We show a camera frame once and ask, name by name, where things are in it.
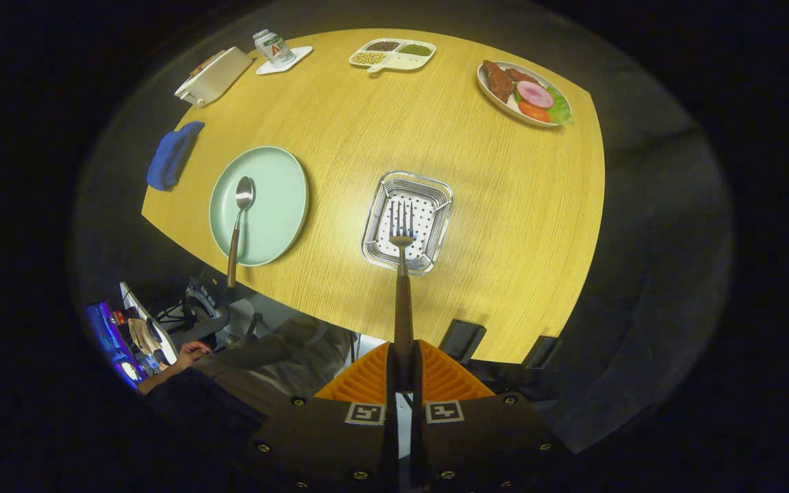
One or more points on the purple lit monitor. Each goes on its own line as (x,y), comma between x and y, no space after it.
(110,335)

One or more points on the blue folded cloth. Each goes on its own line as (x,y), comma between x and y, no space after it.
(172,154)

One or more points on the small white drink bottle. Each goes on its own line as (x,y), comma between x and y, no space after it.
(273,48)

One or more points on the white divided bean tray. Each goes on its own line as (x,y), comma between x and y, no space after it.
(401,61)

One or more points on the toast slice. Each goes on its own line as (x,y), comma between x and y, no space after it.
(206,61)

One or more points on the pale green plate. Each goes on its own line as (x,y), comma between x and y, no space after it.
(274,205)

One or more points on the person's khaki trousers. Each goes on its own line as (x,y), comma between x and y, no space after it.
(278,359)

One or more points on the person's dark shirt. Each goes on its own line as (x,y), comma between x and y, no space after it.
(196,418)

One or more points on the cream toaster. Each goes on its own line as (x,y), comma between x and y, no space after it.
(220,79)

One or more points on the white square coaster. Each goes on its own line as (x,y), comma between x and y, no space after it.
(298,56)

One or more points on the white plate of food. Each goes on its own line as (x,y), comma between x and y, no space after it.
(521,92)

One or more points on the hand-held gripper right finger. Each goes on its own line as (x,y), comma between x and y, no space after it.
(418,445)

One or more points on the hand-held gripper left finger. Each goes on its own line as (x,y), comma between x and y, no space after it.
(391,441)

